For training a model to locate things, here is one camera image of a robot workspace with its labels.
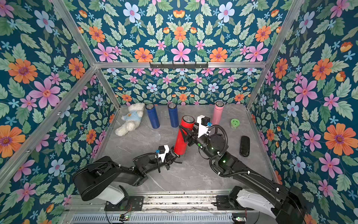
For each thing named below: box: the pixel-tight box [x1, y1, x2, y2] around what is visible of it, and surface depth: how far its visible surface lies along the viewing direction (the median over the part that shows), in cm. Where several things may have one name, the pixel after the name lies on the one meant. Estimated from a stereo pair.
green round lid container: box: [229, 118, 241, 129], surface depth 106 cm
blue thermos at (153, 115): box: [145, 103, 160, 129], surface depth 100 cm
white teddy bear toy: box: [114, 102, 145, 137], surface depth 104 cm
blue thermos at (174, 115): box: [167, 102, 180, 128], surface depth 98 cm
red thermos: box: [174, 115, 195, 156], surface depth 63 cm
